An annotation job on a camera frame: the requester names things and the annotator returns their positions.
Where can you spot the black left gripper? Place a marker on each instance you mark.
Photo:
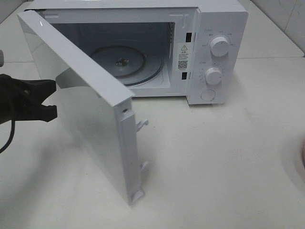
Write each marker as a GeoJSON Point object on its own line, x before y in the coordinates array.
{"type": "Point", "coordinates": [11, 97]}

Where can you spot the glass microwave turntable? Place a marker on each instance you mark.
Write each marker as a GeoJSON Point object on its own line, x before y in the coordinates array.
{"type": "Point", "coordinates": [129, 65]}

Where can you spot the white microwave oven body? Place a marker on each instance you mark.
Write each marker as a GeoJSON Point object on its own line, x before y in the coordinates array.
{"type": "Point", "coordinates": [179, 31]}

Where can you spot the pink plate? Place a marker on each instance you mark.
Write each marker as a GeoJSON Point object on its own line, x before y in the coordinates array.
{"type": "Point", "coordinates": [303, 154]}

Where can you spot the round white door button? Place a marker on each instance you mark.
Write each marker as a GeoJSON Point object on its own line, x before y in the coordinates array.
{"type": "Point", "coordinates": [208, 95]}

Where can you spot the white microwave knob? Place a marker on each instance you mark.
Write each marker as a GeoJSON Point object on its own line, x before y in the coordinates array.
{"type": "Point", "coordinates": [219, 45]}
{"type": "Point", "coordinates": [213, 76]}

